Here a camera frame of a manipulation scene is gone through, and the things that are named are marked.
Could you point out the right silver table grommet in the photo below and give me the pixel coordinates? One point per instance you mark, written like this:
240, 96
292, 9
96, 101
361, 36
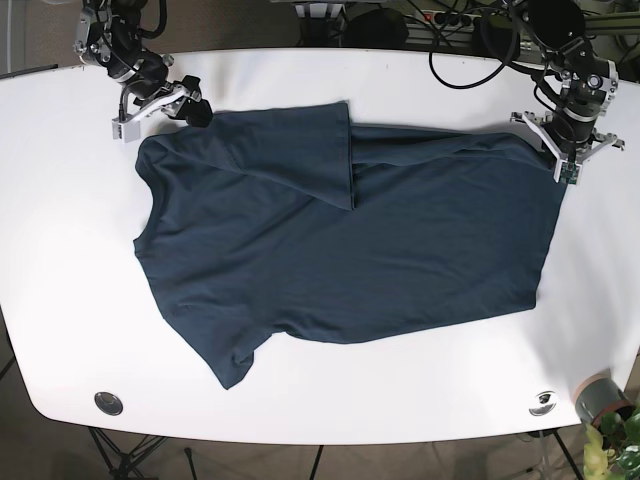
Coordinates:
543, 403

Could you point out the silver table grommet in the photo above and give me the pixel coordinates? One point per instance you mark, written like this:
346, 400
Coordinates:
108, 403
543, 403

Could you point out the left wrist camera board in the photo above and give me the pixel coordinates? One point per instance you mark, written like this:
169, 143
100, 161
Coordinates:
567, 172

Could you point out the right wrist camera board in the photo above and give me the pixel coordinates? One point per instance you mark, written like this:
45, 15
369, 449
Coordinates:
126, 131

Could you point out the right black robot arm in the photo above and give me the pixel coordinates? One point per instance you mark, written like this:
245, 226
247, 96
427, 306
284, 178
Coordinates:
109, 35

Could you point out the grey plant pot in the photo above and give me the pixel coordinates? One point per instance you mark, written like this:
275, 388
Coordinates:
599, 395

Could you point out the left silver table grommet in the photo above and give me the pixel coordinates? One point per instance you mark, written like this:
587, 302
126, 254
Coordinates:
108, 403

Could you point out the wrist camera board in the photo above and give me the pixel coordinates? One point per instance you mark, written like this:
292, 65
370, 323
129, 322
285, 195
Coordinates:
126, 131
567, 172

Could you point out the green potted plant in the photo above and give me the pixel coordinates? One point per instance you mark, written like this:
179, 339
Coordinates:
612, 448

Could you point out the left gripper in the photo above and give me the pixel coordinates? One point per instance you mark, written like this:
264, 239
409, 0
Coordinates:
566, 141

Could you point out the black table leg frame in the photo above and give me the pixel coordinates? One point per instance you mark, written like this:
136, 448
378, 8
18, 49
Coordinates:
124, 465

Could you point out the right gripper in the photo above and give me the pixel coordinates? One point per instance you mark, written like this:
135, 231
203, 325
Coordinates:
146, 89

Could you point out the dark blue T-shirt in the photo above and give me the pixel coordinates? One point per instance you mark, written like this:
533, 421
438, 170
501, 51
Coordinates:
298, 221

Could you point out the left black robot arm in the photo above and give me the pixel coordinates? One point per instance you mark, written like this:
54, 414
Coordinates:
547, 41

